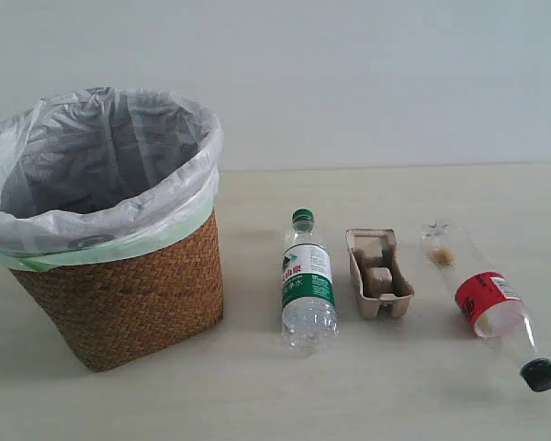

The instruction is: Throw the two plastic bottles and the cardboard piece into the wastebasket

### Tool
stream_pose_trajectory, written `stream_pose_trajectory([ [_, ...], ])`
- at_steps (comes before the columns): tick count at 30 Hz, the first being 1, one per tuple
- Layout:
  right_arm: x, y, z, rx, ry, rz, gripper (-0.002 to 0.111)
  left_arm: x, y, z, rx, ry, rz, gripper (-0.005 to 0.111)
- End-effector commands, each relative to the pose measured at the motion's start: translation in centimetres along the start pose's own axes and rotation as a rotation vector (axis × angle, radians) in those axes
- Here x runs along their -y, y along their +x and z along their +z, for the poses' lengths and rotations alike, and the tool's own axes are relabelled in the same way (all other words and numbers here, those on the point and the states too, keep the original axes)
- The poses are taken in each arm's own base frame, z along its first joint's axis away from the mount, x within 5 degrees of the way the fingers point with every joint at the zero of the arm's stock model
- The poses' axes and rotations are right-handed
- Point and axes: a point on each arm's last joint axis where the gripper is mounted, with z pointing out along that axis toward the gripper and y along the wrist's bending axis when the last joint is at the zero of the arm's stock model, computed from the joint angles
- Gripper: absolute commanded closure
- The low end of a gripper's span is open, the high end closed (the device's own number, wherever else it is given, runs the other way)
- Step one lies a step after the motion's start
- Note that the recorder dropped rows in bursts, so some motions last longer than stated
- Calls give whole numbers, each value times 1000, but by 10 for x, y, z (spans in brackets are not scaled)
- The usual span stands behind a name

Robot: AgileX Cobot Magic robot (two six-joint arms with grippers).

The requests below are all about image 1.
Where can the green label water bottle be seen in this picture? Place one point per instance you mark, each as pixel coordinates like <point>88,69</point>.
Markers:
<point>308,313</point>

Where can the brown cardboard pulp tray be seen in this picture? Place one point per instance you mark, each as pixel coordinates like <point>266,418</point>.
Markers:
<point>379,285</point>

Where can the red label black-cap bottle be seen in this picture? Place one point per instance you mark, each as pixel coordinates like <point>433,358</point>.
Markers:
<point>494,310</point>

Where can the woven wicker waste basket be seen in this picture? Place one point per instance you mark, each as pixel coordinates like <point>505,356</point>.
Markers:
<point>110,314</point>

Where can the white plastic bin liner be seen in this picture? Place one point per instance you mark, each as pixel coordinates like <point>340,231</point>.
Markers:
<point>104,174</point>

